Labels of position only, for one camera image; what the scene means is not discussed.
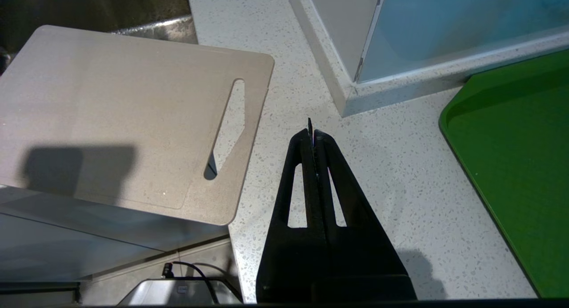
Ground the stainless steel sink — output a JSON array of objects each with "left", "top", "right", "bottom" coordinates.
[{"left": 0, "top": 0, "right": 199, "bottom": 75}]

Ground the beige plastic cutting board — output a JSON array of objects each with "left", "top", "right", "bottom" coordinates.
[{"left": 0, "top": 25, "right": 275, "bottom": 226}]

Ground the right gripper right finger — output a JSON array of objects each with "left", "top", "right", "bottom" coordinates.
[{"left": 314, "top": 130, "right": 417, "bottom": 302}]

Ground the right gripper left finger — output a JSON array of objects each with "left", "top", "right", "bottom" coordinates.
[{"left": 256, "top": 118, "right": 329, "bottom": 304}]

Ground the frosted glass window pane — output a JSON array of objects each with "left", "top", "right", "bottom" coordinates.
[{"left": 354, "top": 0, "right": 569, "bottom": 84}]

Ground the green plastic tray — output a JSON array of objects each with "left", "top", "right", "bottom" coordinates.
[{"left": 439, "top": 49, "right": 569, "bottom": 299}]

